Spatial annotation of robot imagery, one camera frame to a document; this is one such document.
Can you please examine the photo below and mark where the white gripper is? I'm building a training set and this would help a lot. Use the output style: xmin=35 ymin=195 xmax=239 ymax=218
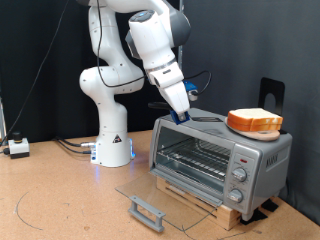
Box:
xmin=146 ymin=64 xmax=192 ymax=122

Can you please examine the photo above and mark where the black spatula with blue block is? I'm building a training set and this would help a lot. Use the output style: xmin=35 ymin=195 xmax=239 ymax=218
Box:
xmin=147 ymin=101 xmax=224 ymax=126

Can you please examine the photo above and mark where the silver oven temperature knob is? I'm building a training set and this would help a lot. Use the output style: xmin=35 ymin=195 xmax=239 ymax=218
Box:
xmin=232 ymin=167 xmax=248 ymax=183

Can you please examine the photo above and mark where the silver toaster oven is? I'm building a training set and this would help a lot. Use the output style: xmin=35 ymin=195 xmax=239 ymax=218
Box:
xmin=148 ymin=107 xmax=294 ymax=222

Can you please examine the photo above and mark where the silver oven timer knob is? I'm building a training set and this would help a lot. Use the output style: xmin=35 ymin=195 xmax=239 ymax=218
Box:
xmin=227 ymin=188 xmax=244 ymax=204

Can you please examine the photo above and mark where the vertical metal pole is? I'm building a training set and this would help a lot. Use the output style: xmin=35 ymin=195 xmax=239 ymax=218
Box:
xmin=175 ymin=0 xmax=185 ymax=73

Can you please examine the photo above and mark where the round pinkish wooden plate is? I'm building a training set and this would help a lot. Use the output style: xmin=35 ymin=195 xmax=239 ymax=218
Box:
xmin=224 ymin=116 xmax=281 ymax=142

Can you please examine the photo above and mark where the black metal bookend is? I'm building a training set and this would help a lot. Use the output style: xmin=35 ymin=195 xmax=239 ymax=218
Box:
xmin=258 ymin=77 xmax=288 ymax=135

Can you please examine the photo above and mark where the wooden pallet base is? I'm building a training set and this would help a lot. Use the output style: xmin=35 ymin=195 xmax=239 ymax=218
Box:
xmin=155 ymin=176 xmax=243 ymax=232

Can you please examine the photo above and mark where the black tape patch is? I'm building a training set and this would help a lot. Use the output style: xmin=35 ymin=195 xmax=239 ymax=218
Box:
xmin=260 ymin=198 xmax=280 ymax=213

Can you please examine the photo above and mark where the emergency stop button box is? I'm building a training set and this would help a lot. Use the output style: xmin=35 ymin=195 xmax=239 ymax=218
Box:
xmin=8 ymin=131 xmax=30 ymax=160

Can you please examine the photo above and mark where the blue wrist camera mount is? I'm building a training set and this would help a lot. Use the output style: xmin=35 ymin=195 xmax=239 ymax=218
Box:
xmin=183 ymin=79 xmax=199 ymax=102

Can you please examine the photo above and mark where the black camera cable on arm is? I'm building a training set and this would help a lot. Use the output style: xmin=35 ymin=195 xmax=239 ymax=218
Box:
xmin=96 ymin=0 xmax=213 ymax=98

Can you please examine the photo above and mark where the wire oven rack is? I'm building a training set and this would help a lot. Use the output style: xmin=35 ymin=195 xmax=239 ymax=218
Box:
xmin=156 ymin=136 xmax=232 ymax=183

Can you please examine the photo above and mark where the cable with silver connector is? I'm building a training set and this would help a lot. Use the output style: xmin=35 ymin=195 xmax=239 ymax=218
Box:
xmin=53 ymin=136 xmax=97 ymax=148

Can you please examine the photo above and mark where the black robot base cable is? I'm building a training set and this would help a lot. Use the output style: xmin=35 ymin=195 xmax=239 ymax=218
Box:
xmin=56 ymin=139 xmax=94 ymax=155

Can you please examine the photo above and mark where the thin black hanging cable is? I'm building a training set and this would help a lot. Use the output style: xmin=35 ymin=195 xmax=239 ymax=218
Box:
xmin=0 ymin=0 xmax=71 ymax=155

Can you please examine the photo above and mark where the metal frame leg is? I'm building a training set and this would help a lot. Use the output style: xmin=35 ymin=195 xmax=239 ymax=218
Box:
xmin=0 ymin=96 xmax=8 ymax=145

